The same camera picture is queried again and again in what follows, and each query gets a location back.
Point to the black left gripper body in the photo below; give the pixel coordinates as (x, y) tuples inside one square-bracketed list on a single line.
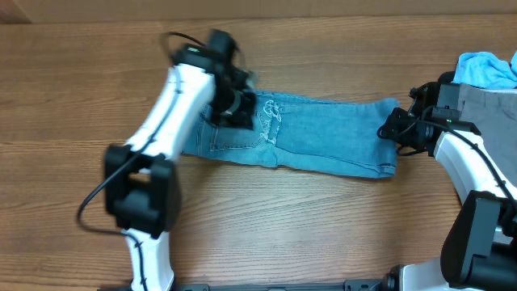
[(231, 109)]

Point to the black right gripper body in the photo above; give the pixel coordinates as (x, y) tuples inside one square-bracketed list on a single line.
[(398, 130)]

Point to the light blue denim jeans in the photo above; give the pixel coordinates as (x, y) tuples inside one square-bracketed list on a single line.
[(306, 134)]

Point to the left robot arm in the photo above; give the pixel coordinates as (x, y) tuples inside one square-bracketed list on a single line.
[(142, 191)]

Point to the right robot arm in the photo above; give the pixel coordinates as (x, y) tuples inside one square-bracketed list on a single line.
[(479, 252)]

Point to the black garment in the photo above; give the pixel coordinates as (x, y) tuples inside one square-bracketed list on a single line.
[(446, 78)]

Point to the grey trousers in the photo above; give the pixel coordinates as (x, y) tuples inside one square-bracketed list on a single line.
[(493, 111)]

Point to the light blue cloth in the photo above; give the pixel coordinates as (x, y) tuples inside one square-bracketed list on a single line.
[(485, 70)]

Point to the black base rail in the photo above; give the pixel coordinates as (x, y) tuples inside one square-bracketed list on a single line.
[(347, 285)]

